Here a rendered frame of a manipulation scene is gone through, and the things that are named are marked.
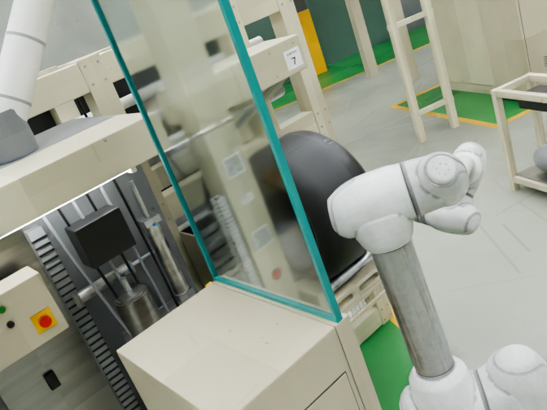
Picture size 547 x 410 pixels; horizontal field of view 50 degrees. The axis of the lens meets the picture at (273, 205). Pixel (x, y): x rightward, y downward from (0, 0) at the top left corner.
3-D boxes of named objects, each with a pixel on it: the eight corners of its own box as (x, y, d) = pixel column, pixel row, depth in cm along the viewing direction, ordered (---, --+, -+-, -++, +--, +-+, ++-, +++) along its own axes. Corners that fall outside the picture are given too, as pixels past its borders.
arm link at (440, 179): (458, 153, 140) (403, 171, 143) (458, 131, 123) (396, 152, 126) (477, 204, 136) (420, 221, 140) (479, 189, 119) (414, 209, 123)
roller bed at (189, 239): (222, 296, 250) (196, 237, 239) (204, 289, 261) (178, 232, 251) (255, 271, 260) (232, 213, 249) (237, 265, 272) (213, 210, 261)
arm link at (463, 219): (435, 231, 192) (448, 194, 192) (478, 243, 180) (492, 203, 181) (418, 222, 184) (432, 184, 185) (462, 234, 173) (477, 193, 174)
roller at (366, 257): (321, 304, 222) (317, 294, 220) (313, 302, 225) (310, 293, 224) (378, 257, 239) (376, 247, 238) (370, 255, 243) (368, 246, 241)
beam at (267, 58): (199, 124, 220) (184, 86, 215) (168, 125, 240) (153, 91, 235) (310, 67, 251) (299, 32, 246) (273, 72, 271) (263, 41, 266)
